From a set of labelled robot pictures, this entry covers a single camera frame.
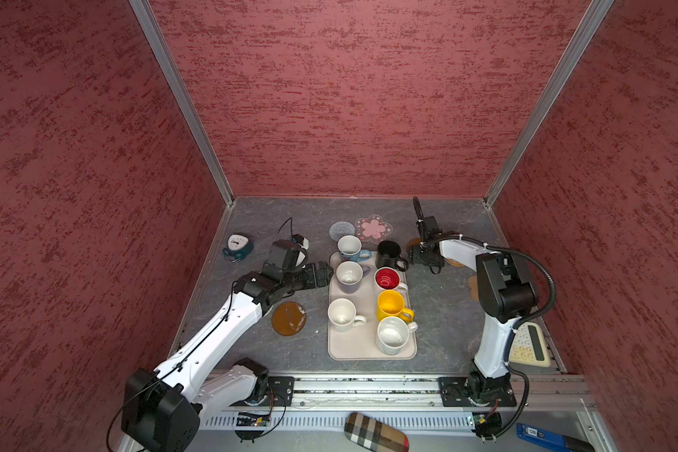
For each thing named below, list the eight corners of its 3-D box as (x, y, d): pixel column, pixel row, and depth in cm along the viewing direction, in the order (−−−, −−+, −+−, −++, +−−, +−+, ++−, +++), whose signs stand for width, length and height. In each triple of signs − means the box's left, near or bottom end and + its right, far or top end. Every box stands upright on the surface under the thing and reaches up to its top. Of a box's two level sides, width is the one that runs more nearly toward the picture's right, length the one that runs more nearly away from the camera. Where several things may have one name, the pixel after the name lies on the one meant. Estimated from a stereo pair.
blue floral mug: (350, 275, 97) (350, 262, 90) (333, 257, 102) (332, 242, 95) (368, 262, 101) (369, 248, 94) (350, 245, 106) (351, 230, 99)
